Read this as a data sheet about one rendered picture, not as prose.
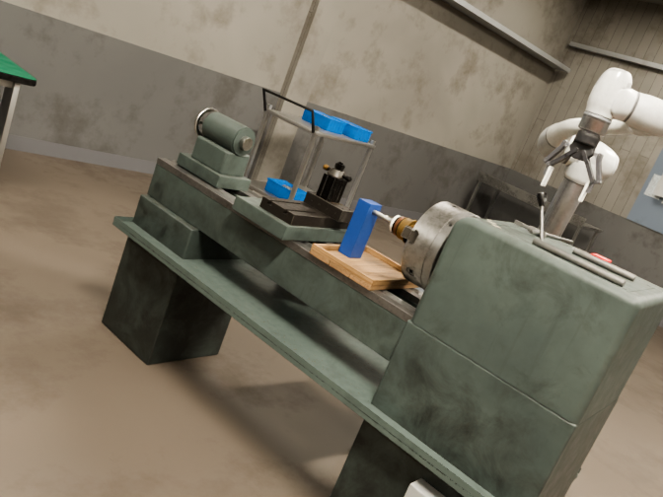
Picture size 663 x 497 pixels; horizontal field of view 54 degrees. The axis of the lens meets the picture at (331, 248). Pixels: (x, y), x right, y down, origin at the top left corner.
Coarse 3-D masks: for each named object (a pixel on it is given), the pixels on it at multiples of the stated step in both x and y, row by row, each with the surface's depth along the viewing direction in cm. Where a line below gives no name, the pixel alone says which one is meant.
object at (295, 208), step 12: (264, 204) 255; (276, 204) 251; (288, 204) 258; (300, 204) 266; (276, 216) 251; (288, 216) 247; (300, 216) 249; (312, 216) 254; (324, 216) 262; (336, 228) 270
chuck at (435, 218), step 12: (444, 204) 225; (432, 216) 220; (444, 216) 219; (420, 228) 219; (432, 228) 217; (420, 240) 218; (432, 240) 216; (408, 252) 221; (420, 252) 218; (408, 264) 222; (420, 264) 219; (408, 276) 227; (420, 276) 221
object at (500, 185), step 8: (480, 176) 952; (488, 176) 943; (488, 184) 942; (496, 184) 933; (504, 184) 924; (496, 192) 1000; (512, 192) 915; (520, 192) 907; (528, 192) 899; (472, 200) 963; (528, 200) 898; (536, 200) 890; (488, 208) 1007; (544, 208) 881; (576, 216) 849; (576, 224) 848; (584, 224) 874; (576, 232) 851; (600, 232) 888; (592, 240) 893
